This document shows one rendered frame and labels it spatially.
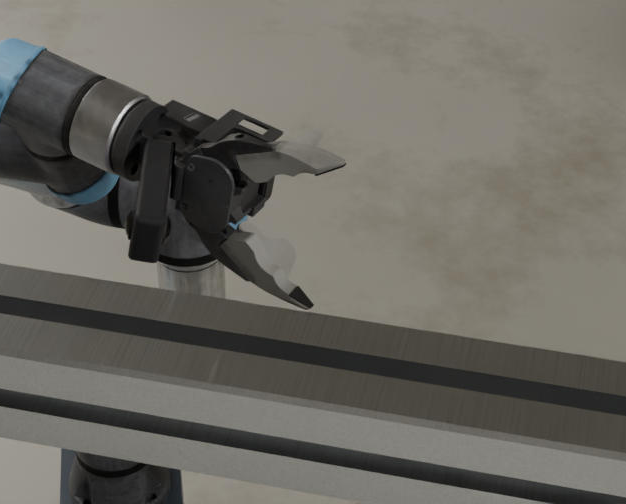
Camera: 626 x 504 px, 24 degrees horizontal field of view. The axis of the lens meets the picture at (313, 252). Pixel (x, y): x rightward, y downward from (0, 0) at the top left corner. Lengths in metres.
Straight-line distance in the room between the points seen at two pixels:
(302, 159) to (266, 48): 3.06
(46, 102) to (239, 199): 0.19
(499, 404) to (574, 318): 2.91
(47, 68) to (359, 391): 0.89
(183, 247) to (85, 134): 0.52
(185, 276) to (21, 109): 0.57
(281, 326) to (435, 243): 3.06
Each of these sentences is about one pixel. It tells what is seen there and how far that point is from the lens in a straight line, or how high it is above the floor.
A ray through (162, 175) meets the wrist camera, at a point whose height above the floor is 1.49.
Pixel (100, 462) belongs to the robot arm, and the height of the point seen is 0.67.
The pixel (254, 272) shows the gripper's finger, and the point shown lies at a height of 1.40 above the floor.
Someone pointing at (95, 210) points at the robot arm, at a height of 1.13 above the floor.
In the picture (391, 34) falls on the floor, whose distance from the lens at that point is 4.28.
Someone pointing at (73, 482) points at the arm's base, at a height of 0.59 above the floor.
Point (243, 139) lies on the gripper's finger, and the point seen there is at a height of 1.52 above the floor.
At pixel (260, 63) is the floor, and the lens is 4.15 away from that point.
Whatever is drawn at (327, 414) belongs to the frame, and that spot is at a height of 1.90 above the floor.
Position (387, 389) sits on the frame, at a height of 1.90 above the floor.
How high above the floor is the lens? 2.20
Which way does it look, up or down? 39 degrees down
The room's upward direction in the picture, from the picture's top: straight up
